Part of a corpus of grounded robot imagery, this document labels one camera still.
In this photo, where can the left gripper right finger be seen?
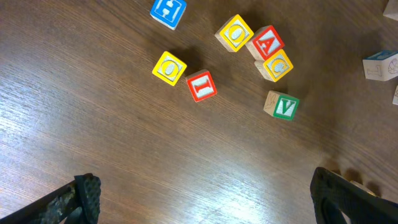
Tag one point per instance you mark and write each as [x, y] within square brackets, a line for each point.
[335, 198]

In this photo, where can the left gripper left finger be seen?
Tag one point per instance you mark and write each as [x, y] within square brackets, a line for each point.
[75, 202]

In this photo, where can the green V block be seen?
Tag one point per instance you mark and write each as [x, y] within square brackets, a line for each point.
[281, 105]

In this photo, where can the wooden picture block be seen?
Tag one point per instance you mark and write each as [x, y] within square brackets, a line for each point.
[395, 98]

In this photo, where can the green Z block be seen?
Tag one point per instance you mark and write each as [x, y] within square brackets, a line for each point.
[381, 66]

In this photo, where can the yellow block beside A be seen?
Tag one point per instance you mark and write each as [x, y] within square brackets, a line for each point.
[275, 67]

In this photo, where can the yellow block bottom left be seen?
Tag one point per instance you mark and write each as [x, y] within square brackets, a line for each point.
[169, 68]

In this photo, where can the red A block lower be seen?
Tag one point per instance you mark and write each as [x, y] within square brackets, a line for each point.
[265, 43]

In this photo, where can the red I block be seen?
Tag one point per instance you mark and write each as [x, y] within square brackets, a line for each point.
[201, 85]

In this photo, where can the yellow block mid left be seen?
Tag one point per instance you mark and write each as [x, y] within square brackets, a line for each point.
[234, 34]

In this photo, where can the plain wooden block centre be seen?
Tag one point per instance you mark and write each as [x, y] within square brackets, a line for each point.
[391, 10]

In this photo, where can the blue H block lower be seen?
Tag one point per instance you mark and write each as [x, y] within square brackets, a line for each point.
[168, 12]

